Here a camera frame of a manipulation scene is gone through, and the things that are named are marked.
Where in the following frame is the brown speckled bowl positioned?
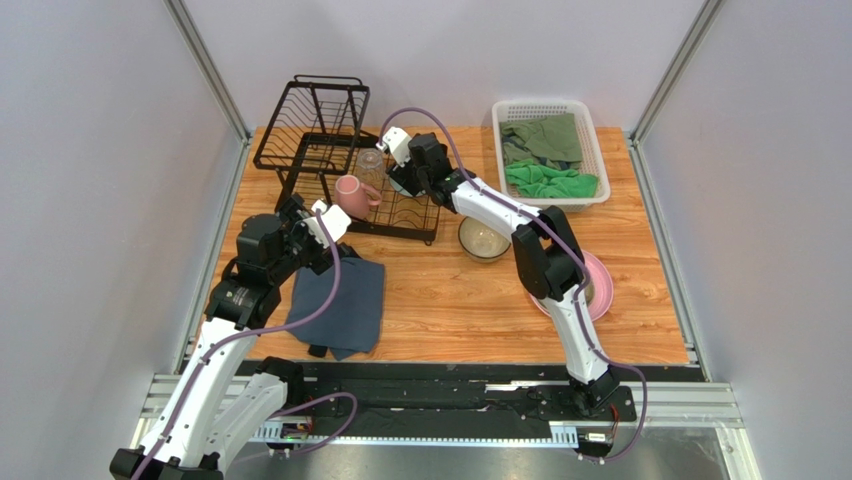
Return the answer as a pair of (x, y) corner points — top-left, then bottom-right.
(457, 217), (511, 263)

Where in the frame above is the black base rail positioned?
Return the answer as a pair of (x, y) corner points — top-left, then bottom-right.
(226, 359), (707, 441)

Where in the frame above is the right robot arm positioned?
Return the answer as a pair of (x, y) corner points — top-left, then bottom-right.
(377, 128), (619, 416)

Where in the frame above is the clear glass plate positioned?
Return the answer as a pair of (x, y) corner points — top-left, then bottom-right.
(583, 281), (596, 306)

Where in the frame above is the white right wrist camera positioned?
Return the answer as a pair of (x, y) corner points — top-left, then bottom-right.
(376, 127), (412, 167)

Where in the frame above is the aluminium frame post right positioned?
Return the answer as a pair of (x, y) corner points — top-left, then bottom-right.
(630, 0), (726, 145)

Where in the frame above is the aluminium front rail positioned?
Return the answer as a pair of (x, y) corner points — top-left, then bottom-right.
(136, 373), (747, 449)

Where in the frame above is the aluminium frame post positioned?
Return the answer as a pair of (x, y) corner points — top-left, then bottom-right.
(164, 0), (251, 143)
(630, 0), (726, 145)

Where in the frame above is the olive green cloth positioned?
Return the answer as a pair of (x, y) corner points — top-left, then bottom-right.
(499, 113), (583, 170)

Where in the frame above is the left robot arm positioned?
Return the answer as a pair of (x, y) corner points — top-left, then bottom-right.
(109, 196), (351, 479)

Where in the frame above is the clear drinking glass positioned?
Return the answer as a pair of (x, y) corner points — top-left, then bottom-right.
(354, 148), (385, 191)

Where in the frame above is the light blue ribbed bowl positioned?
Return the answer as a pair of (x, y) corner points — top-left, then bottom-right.
(388, 176), (417, 198)

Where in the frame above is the dark blue cloth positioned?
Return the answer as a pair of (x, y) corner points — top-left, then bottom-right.
(286, 256), (386, 361)

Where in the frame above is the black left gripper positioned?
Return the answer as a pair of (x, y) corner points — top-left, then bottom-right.
(268, 195), (348, 285)

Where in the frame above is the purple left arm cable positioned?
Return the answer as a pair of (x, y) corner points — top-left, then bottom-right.
(129, 209), (359, 480)

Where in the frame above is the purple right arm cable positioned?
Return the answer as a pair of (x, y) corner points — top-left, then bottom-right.
(377, 107), (648, 465)

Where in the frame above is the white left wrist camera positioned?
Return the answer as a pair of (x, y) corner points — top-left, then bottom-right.
(303, 200), (352, 248)

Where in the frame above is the white plastic basket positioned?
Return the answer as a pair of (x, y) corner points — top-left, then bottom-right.
(492, 100), (611, 212)

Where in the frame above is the pink mug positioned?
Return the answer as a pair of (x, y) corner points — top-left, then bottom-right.
(335, 175), (382, 220)

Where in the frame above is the large pink plate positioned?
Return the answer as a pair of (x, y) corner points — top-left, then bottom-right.
(529, 250), (615, 322)

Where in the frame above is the black wire dish rack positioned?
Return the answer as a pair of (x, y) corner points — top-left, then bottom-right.
(253, 75), (439, 245)

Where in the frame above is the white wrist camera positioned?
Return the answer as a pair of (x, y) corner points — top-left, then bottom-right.
(303, 200), (352, 248)
(376, 127), (412, 167)

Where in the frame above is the bright green cloth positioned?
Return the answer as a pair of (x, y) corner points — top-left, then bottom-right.
(504, 160), (599, 199)

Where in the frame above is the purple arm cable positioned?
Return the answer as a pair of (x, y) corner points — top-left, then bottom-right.
(129, 209), (359, 480)
(377, 107), (648, 465)

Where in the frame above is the aluminium frame post left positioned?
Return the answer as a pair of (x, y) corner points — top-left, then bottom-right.
(164, 0), (251, 143)

